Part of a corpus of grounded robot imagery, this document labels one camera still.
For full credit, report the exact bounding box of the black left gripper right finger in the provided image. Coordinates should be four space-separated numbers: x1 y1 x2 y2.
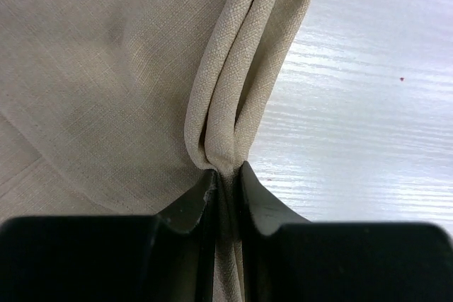
237 163 452 301

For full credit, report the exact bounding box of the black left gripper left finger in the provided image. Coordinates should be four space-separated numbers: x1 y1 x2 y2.
1 170 217 301

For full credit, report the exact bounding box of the beige cloth napkin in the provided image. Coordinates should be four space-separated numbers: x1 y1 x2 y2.
1 0 310 301

